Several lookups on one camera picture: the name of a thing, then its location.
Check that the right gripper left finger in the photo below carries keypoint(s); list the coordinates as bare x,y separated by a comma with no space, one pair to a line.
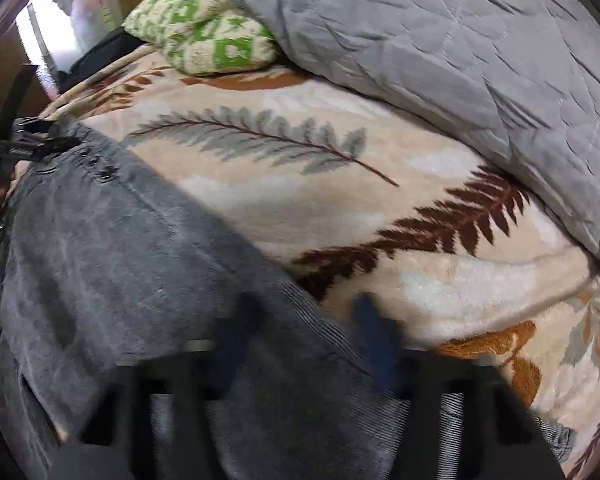
117,440

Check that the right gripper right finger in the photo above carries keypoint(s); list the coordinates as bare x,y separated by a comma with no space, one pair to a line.
498,438

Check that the grey denim pants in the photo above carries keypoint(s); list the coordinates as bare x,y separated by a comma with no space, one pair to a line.
102,262

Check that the black garment on bed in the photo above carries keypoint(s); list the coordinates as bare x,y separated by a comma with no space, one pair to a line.
113,46

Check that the beige leaf pattern blanket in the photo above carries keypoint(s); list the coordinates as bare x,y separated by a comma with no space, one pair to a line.
351,195

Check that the green white patterned quilt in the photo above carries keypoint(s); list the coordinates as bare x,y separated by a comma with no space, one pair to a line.
202,37

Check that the grey quilted comforter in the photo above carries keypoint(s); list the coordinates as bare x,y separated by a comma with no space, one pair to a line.
517,80

